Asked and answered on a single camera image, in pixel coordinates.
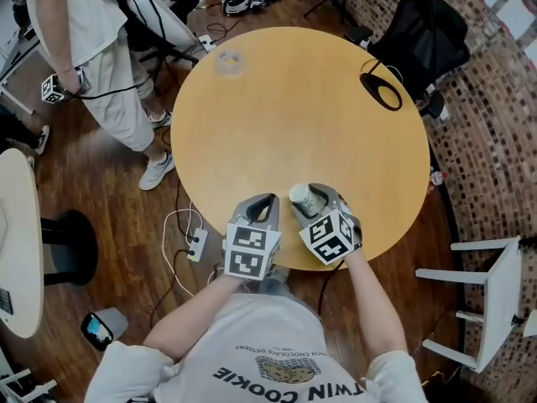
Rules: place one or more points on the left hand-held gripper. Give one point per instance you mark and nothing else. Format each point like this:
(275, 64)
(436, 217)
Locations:
(247, 250)

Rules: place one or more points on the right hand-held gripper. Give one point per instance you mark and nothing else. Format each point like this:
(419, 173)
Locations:
(331, 235)

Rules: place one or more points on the white desk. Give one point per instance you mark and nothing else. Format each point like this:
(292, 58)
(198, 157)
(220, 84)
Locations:
(12, 69)

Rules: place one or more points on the black round table base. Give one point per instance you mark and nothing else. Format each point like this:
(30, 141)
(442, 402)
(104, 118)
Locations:
(73, 246)

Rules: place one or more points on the small red and white figure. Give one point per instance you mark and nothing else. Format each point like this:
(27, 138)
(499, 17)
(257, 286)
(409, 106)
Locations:
(438, 177)

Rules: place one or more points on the person's white printed t-shirt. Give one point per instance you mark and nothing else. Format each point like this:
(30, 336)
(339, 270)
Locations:
(260, 351)

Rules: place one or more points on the white round side table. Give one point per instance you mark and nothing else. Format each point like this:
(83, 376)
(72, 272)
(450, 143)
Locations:
(21, 246)

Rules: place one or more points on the grey device with screen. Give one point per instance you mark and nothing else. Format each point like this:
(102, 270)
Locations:
(105, 326)

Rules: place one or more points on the person's left forearm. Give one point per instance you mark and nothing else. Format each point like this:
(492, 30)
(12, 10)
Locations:
(197, 315)

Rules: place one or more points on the small white power strip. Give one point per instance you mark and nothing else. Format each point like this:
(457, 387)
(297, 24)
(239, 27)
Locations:
(206, 43)

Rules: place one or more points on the white printed paper cup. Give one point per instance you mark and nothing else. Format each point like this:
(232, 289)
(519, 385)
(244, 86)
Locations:
(305, 200)

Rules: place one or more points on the person's right forearm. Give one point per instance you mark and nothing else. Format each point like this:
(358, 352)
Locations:
(373, 305)

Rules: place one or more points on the clear plastic container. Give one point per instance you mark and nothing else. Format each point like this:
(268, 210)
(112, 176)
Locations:
(229, 63)

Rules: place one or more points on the white wooden stool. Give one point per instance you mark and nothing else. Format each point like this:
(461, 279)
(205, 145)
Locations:
(499, 292)

